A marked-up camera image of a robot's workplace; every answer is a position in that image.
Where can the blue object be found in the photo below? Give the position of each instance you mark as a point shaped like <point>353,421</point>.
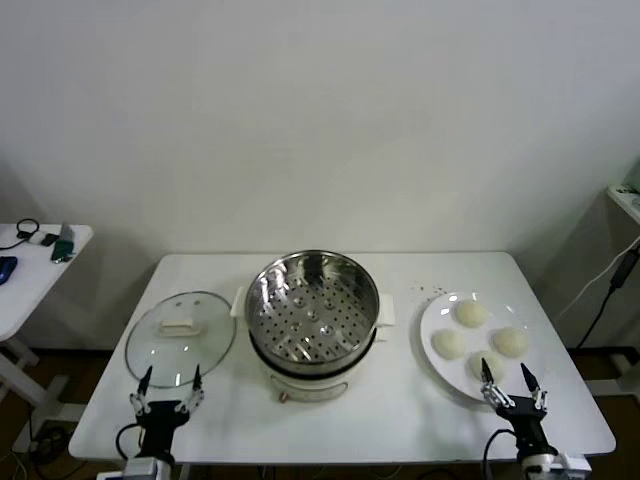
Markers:
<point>6,269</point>

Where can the large white plate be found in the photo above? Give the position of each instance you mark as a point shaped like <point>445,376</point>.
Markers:
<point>450,370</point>

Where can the small black device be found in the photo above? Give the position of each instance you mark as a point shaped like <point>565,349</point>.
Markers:
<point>48,239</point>

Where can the white side table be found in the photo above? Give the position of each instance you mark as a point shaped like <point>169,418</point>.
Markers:
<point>30,285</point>

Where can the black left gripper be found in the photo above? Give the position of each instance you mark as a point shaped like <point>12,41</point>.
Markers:
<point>162,415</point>

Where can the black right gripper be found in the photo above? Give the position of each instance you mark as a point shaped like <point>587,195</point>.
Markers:
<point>522,420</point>

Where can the white shelf board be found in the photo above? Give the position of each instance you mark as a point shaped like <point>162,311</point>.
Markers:
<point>625,200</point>

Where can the round glass pot lid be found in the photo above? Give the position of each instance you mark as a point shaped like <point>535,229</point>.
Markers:
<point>150,360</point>

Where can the white steamed baozi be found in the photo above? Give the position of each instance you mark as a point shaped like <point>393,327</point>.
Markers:
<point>511,341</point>
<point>470,314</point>
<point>448,344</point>
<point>495,367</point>

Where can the small white adapter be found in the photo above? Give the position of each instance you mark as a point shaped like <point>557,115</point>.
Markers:
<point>35,239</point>

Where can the grey card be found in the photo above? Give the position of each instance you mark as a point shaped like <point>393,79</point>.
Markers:
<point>67,231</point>

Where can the green object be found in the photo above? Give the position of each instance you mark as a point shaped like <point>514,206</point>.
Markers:
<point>62,247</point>

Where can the stainless steel steamer basket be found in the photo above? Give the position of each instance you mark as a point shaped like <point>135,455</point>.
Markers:
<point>280,285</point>

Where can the white stand foot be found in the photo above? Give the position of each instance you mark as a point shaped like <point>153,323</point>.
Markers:
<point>621,370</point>

